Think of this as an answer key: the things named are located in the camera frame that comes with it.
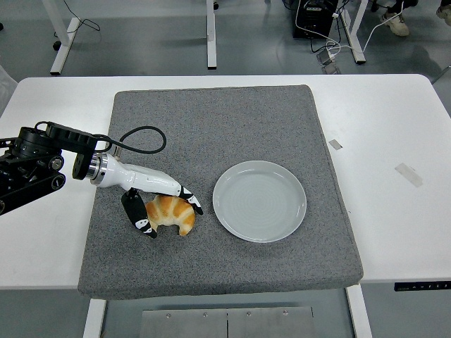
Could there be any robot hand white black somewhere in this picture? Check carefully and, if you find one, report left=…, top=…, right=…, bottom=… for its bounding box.
left=95, top=154, right=204, bottom=241

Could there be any croissant bread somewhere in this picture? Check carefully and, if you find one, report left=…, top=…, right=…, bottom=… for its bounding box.
left=144, top=194, right=197, bottom=237

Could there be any grey round plate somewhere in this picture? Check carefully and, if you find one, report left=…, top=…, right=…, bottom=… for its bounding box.
left=212, top=160, right=308, bottom=244

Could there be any grey metal plate with screws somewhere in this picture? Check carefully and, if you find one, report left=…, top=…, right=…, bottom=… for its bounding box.
left=140, top=306, right=314, bottom=338

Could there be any grey fabric mat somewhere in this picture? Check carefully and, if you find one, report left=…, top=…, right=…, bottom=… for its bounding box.
left=77, top=84, right=364, bottom=301

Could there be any white table leg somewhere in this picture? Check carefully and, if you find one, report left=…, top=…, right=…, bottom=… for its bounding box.
left=345, top=285, right=373, bottom=338
left=82, top=299, right=107, bottom=338

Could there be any white desk leg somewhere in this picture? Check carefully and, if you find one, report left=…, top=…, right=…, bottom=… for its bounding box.
left=41, top=0, right=81, bottom=76
left=340, top=0, right=368, bottom=65
left=206, top=0, right=217, bottom=70

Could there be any black electronics box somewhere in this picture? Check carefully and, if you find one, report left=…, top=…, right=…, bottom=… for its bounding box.
left=292, top=0, right=339, bottom=40

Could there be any long clear tape piece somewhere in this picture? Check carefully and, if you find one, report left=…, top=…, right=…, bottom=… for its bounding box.
left=394, top=163, right=424, bottom=188

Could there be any person's beige shoe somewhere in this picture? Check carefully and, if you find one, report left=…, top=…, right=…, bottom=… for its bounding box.
left=435, top=5, right=451, bottom=26
left=379, top=8, right=411, bottom=37

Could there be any black table control panel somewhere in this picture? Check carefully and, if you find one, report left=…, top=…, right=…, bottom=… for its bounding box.
left=394, top=281, right=451, bottom=292

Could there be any grey desk foot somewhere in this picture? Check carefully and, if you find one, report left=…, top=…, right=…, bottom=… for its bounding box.
left=431, top=65, right=451, bottom=85

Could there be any white cable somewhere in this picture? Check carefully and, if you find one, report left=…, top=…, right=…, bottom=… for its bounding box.
left=295, top=0, right=394, bottom=57

